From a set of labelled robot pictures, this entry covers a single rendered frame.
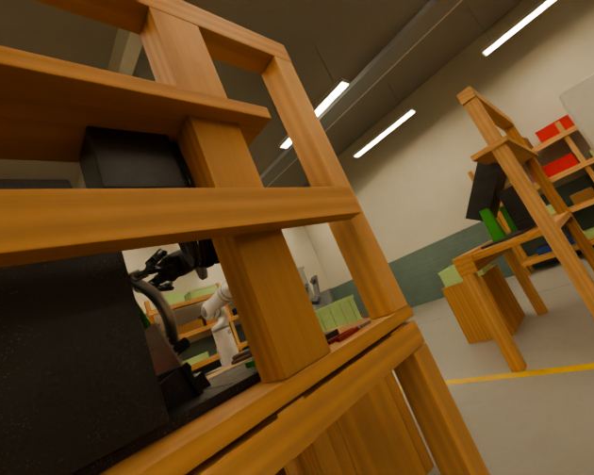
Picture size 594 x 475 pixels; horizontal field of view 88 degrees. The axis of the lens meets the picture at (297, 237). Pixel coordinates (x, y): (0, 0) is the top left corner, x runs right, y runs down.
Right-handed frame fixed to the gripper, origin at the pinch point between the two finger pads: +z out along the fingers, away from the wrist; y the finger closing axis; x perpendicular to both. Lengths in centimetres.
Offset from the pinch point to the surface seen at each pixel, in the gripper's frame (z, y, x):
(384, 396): -84, -98, 50
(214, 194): -5.8, 28.3, 26.1
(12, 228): 24.2, 31.2, 23.5
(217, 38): -46, 60, -13
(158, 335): 5.6, -5.9, 14.8
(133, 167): -1.3, 31.4, 6.1
